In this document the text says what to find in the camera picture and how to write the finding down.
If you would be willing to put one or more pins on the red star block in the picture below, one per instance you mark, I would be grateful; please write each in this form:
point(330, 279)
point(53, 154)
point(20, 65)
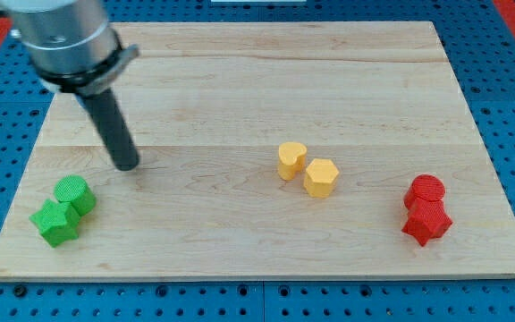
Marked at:
point(427, 220)

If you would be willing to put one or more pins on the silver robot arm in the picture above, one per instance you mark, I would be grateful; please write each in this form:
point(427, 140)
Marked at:
point(74, 49)

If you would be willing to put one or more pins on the green star block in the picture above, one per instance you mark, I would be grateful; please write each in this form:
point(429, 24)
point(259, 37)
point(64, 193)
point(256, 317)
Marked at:
point(56, 222)

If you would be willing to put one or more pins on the yellow hexagon block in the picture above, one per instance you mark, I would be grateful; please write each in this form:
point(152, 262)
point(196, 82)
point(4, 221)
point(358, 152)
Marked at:
point(320, 178)

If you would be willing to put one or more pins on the yellow heart block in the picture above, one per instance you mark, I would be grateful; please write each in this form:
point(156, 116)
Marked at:
point(291, 159)

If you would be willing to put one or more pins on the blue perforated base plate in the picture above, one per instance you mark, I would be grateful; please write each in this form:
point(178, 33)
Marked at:
point(481, 49)

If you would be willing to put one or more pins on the red cylinder block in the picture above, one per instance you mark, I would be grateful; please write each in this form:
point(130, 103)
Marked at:
point(426, 187)

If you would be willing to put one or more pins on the wooden board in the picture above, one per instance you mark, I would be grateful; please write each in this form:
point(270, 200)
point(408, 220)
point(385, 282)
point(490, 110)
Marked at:
point(209, 104)

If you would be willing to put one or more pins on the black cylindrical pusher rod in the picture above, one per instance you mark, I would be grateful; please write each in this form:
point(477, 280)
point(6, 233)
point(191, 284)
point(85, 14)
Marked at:
point(107, 118)

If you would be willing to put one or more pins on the green cylinder block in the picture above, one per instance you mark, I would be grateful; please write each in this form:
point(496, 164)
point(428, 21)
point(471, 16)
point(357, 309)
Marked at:
point(74, 189)

